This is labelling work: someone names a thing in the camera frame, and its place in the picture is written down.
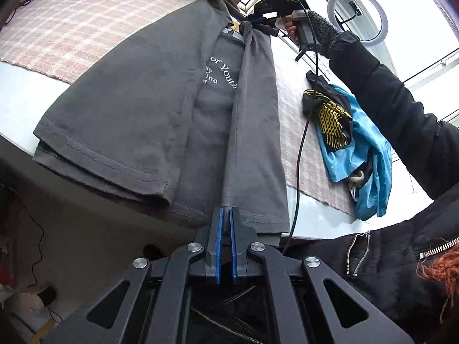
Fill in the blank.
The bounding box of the white framed window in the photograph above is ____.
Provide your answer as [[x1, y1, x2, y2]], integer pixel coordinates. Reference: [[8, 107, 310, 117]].
[[237, 0, 459, 201]]

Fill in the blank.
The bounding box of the black yellow mesh garment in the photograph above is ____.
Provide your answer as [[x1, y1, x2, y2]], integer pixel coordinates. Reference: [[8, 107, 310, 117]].
[[302, 71, 354, 151]]

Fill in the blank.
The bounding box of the person's orange hair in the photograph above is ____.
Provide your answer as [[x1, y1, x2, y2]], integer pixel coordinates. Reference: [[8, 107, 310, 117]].
[[418, 244, 459, 330]]

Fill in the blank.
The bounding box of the person's black jacket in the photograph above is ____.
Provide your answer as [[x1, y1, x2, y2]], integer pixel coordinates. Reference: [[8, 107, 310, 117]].
[[283, 190, 459, 344]]

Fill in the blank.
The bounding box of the dark grey t-shirt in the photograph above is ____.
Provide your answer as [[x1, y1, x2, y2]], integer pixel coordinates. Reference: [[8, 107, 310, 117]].
[[32, 0, 291, 238]]

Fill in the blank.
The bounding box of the white ring light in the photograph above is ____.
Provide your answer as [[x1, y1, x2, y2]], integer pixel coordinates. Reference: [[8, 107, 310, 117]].
[[327, 0, 389, 48]]

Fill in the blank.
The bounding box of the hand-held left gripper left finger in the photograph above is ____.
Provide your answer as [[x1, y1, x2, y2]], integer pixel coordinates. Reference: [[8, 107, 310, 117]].
[[41, 208, 225, 344]]

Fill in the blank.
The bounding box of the white round object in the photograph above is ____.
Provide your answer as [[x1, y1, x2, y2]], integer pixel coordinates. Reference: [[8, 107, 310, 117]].
[[13, 291, 46, 322]]

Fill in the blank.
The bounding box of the pink plaid blanket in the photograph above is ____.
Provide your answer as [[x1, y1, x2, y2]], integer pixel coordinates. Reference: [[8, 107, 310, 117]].
[[0, 0, 359, 219]]

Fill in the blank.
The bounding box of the blue garment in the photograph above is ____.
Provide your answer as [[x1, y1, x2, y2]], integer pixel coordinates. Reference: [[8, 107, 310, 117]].
[[316, 84, 394, 222]]

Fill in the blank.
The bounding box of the person's right hand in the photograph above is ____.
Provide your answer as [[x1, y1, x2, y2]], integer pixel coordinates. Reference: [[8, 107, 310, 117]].
[[279, 9, 343, 57]]

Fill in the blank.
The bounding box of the person's right forearm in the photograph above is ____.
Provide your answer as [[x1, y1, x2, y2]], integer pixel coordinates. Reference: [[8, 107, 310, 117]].
[[328, 30, 459, 201]]

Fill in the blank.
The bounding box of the thin black floor cable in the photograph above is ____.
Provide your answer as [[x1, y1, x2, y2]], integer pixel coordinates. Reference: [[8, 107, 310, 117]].
[[10, 188, 46, 289]]

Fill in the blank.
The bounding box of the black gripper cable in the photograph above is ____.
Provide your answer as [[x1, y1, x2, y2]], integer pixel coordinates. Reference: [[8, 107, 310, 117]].
[[281, 0, 322, 255]]

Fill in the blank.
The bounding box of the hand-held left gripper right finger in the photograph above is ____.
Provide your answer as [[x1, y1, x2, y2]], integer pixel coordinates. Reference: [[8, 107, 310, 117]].
[[230, 207, 414, 344]]

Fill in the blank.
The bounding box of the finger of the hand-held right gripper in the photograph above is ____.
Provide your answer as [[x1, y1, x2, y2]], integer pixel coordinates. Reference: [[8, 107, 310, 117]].
[[243, 21, 280, 37], [250, 11, 279, 23]]

